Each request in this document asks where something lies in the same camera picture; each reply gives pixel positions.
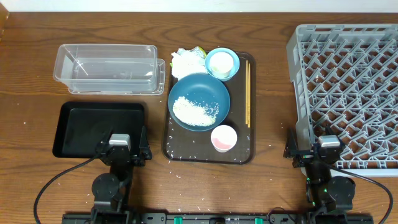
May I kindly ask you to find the white rice pile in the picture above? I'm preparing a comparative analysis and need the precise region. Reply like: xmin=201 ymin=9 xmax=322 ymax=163
xmin=172 ymin=96 xmax=219 ymax=127

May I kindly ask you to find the pink cup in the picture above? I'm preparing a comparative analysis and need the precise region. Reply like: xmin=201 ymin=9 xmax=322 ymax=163
xmin=210 ymin=125 xmax=238 ymax=152

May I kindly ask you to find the dark blue plate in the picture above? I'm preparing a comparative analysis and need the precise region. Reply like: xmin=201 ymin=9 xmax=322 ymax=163
xmin=168 ymin=73 xmax=231 ymax=131

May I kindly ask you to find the cream white cup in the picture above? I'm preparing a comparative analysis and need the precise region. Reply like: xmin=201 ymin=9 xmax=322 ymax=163
xmin=210 ymin=52 xmax=234 ymax=78

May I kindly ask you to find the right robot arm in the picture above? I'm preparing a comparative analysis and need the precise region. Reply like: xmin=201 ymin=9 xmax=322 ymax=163
xmin=284 ymin=128 xmax=356 ymax=224

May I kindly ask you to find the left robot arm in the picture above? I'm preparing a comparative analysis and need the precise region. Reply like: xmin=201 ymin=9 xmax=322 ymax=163
xmin=86 ymin=126 xmax=152 ymax=224

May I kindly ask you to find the black waste tray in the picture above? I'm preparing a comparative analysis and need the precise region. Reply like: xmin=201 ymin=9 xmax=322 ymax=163
xmin=52 ymin=101 xmax=145 ymax=159

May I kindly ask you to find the grey dishwasher rack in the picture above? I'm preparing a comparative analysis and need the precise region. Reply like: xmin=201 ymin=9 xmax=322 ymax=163
xmin=287 ymin=24 xmax=397 ymax=177

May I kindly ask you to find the crumpled white paper napkin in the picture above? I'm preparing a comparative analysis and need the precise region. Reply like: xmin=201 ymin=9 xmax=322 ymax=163
xmin=170 ymin=46 xmax=207 ymax=80

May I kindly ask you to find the clear plastic bin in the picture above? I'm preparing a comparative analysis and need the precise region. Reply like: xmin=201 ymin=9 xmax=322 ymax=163
xmin=53 ymin=44 xmax=166 ymax=95

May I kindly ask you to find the light blue bowl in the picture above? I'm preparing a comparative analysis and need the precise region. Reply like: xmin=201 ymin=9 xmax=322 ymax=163
xmin=205 ymin=47 xmax=240 ymax=82

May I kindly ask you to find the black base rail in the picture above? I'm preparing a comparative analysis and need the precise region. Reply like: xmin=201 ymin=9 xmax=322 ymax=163
xmin=62 ymin=213 xmax=298 ymax=224

